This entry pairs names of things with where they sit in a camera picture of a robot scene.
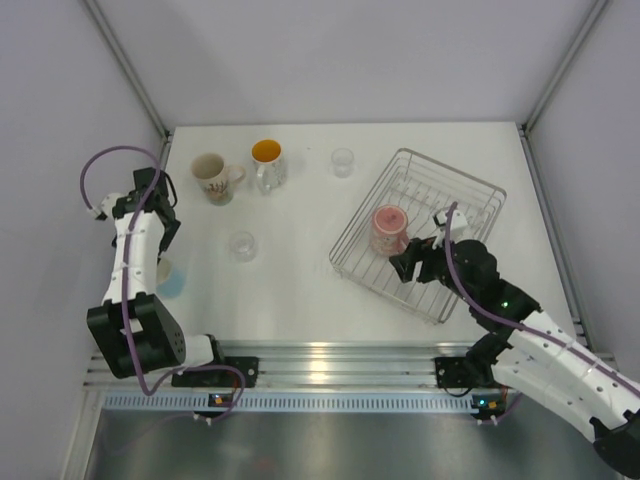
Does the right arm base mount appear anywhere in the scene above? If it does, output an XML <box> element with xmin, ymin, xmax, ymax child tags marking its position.
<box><xmin>434</xmin><ymin>356</ymin><xmax>477</xmax><ymax>390</ymax></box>

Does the cream coral pattern mug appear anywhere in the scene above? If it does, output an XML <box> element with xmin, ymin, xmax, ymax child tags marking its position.
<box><xmin>191</xmin><ymin>153</ymin><xmax>246</xmax><ymax>206</ymax></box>

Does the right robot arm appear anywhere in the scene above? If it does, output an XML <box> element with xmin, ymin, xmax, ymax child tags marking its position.
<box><xmin>389</xmin><ymin>238</ymin><xmax>639</xmax><ymax>479</ymax></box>

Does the aluminium mounting rail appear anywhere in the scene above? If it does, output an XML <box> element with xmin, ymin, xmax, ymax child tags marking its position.
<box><xmin>84</xmin><ymin>340</ymin><xmax>481</xmax><ymax>390</ymax></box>

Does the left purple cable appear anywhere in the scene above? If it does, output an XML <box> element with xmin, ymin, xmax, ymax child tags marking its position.
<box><xmin>80</xmin><ymin>145</ymin><xmax>246</xmax><ymax>416</ymax></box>

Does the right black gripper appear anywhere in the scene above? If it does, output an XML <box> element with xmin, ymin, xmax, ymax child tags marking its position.
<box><xmin>391</xmin><ymin>228</ymin><xmax>477</xmax><ymax>305</ymax></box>

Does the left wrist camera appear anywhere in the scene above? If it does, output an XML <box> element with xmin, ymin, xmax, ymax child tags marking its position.
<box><xmin>88</xmin><ymin>192</ymin><xmax>123</xmax><ymax>222</ymax></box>

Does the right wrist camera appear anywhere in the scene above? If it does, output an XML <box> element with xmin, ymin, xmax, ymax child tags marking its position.
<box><xmin>433</xmin><ymin>209</ymin><xmax>468</xmax><ymax>248</ymax></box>

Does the wire dish rack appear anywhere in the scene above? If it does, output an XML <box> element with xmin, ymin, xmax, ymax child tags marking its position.
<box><xmin>329</xmin><ymin>148</ymin><xmax>507</xmax><ymax>324</ymax></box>

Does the clear glass cup near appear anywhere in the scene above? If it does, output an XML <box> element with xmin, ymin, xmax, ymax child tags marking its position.
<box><xmin>229</xmin><ymin>231</ymin><xmax>257</xmax><ymax>263</ymax></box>

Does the clear glass cup far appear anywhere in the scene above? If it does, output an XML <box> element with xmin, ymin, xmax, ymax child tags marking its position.
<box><xmin>331</xmin><ymin>148</ymin><xmax>355</xmax><ymax>179</ymax></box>

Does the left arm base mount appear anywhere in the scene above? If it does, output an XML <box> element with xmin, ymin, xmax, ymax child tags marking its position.
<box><xmin>171</xmin><ymin>347</ymin><xmax>259</xmax><ymax>388</ymax></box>

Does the light blue mug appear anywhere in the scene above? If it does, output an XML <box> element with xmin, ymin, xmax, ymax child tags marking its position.
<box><xmin>156</xmin><ymin>258</ymin><xmax>185</xmax><ymax>298</ymax></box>

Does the perforated cable duct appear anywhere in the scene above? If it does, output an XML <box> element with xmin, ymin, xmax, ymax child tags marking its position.
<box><xmin>103</xmin><ymin>391</ymin><xmax>479</xmax><ymax>414</ymax></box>

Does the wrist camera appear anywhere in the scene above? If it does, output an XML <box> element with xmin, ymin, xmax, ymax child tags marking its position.
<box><xmin>88</xmin><ymin>192</ymin><xmax>123</xmax><ymax>222</ymax></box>
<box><xmin>433</xmin><ymin>209</ymin><xmax>468</xmax><ymax>248</ymax></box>

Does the pink patterned mug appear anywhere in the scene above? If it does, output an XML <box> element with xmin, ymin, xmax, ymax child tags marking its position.
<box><xmin>370</xmin><ymin>204</ymin><xmax>409</xmax><ymax>257</ymax></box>

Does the clear glass cup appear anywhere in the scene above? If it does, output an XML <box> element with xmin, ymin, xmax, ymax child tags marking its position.
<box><xmin>331</xmin><ymin>148</ymin><xmax>355</xmax><ymax>179</ymax></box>
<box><xmin>229</xmin><ymin>231</ymin><xmax>257</xmax><ymax>263</ymax></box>

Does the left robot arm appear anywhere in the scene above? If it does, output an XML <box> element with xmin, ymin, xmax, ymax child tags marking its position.
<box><xmin>87</xmin><ymin>167</ymin><xmax>228</xmax><ymax>386</ymax></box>

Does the orange interior white mug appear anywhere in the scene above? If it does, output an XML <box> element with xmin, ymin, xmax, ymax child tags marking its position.
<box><xmin>251</xmin><ymin>139</ymin><xmax>288</xmax><ymax>195</ymax></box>

